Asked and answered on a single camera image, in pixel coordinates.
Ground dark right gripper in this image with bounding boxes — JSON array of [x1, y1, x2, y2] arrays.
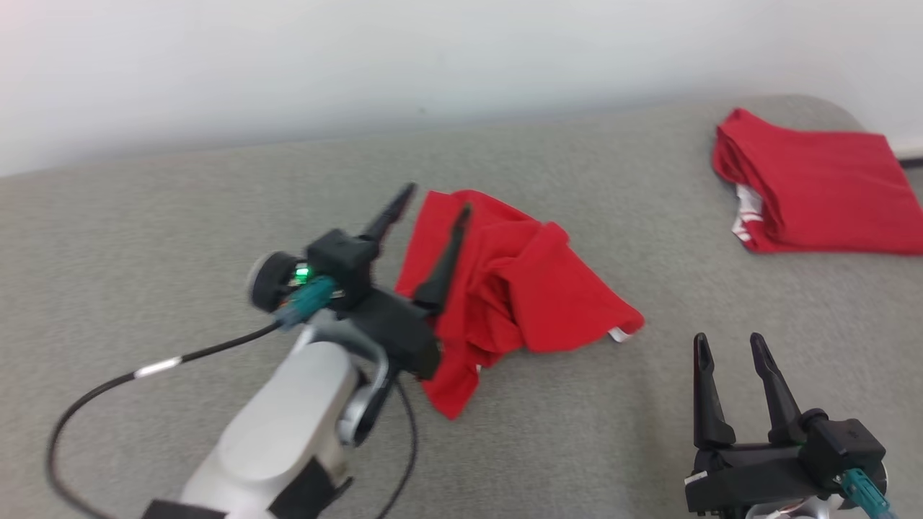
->
[[684, 333, 830, 517]]

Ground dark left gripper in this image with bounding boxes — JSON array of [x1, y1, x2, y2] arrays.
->
[[346, 182, 473, 381]]

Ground red basketball shorts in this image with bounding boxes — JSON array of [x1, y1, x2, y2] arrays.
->
[[395, 189, 645, 420]]

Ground red white basketball jersey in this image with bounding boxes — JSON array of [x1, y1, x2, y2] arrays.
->
[[712, 108, 923, 257]]

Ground teal left cable connector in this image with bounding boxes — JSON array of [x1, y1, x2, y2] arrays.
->
[[278, 278, 343, 329]]

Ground teal cable connector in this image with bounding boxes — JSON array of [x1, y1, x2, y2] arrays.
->
[[840, 469, 895, 519], [278, 278, 343, 329]]

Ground teal right cable connector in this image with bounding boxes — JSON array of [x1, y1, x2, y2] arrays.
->
[[840, 469, 895, 519]]

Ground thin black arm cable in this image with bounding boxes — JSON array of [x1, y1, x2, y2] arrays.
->
[[375, 375, 420, 519], [47, 323, 283, 519]]

